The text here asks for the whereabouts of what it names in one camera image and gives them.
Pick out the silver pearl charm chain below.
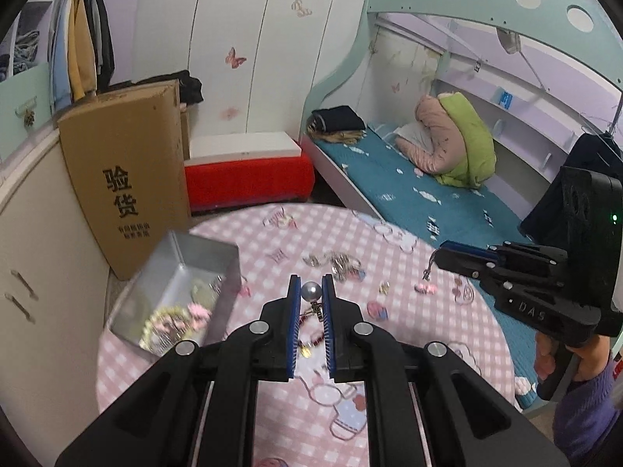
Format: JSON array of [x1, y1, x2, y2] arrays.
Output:
[[301, 281, 324, 322]]

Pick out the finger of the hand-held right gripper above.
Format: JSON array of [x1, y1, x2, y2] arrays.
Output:
[[440, 240, 568, 278], [433, 248, 535, 287]]

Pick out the pale jade pendant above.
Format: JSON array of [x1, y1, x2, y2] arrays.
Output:
[[189, 279, 220, 302]]

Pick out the green quilt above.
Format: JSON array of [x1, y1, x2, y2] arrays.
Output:
[[435, 95, 497, 188]]

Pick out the person's right forearm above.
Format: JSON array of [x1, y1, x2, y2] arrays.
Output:
[[552, 353, 623, 463]]

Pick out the pink checked tablecloth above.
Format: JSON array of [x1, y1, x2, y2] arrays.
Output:
[[96, 203, 517, 467]]

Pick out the pink quilt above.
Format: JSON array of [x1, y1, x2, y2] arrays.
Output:
[[394, 93, 470, 174]]

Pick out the cream bead bracelet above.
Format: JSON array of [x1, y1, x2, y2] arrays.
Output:
[[139, 305, 195, 351]]

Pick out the black clothes pile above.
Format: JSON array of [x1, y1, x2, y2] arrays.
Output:
[[104, 70, 204, 105]]

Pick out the beige cabinet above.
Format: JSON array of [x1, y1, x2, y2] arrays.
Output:
[[0, 126, 122, 400]]

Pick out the light blue hanging shirt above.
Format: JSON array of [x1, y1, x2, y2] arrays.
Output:
[[49, 0, 74, 112]]

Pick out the purple shelf unit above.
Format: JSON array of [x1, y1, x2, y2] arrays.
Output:
[[0, 0, 122, 88]]

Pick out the tangled silver chain jewelry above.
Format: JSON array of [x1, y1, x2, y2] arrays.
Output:
[[302, 251, 366, 280]]

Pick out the white pillow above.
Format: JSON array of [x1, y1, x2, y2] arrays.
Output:
[[393, 123, 424, 149]]

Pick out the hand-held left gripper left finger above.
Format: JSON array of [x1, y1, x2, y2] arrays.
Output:
[[53, 274, 303, 467]]

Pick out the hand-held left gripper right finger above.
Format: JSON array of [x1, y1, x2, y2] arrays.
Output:
[[322, 274, 568, 467]]

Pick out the dark red bead bracelet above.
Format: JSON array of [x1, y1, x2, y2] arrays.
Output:
[[298, 315, 326, 357]]

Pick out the yellow hanging jacket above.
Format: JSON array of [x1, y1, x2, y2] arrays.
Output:
[[65, 0, 98, 103]]

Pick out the light green drawer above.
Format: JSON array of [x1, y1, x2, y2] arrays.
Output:
[[0, 61, 62, 163]]

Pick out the grey metal box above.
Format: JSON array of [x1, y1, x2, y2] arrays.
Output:
[[106, 231, 241, 362]]

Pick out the person's right hand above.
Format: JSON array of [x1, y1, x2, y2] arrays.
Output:
[[533, 333, 613, 390]]

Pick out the tan folded cloth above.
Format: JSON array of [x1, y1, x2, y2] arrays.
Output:
[[306, 124, 367, 146]]

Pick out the white board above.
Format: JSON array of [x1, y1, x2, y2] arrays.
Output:
[[189, 131, 301, 166]]

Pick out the red ottoman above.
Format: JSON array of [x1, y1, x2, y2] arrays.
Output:
[[184, 152, 315, 212]]

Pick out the white wardrobe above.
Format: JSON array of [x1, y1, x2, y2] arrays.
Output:
[[114, 0, 390, 137]]

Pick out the blue printed mattress sheet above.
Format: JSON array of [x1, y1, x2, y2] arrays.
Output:
[[306, 126, 541, 409]]

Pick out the wire clothes hanger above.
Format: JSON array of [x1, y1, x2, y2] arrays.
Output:
[[579, 107, 623, 139]]

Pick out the dark hanging coats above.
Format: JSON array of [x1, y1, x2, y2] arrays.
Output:
[[83, 0, 116, 93]]

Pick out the folded jeans stack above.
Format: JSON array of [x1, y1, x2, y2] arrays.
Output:
[[12, 29, 42, 75]]

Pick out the large cardboard box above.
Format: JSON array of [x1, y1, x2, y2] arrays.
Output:
[[57, 80, 193, 280]]

